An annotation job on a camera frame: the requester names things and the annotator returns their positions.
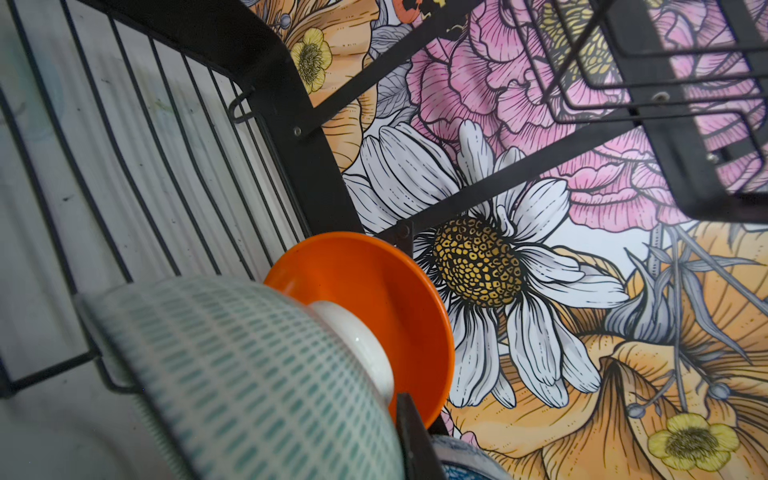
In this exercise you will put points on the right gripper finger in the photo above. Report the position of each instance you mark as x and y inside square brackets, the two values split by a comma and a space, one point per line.
[420, 460]

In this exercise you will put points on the blue floral ceramic bowl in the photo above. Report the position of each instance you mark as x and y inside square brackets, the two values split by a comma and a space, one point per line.
[463, 461]

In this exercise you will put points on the orange plastic bowl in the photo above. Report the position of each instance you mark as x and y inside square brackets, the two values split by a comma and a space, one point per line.
[390, 294]

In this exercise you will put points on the mint green ceramic bowl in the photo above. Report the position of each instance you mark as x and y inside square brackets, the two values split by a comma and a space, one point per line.
[237, 381]

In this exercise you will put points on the black wire dish rack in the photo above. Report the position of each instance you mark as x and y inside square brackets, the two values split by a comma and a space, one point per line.
[136, 134]

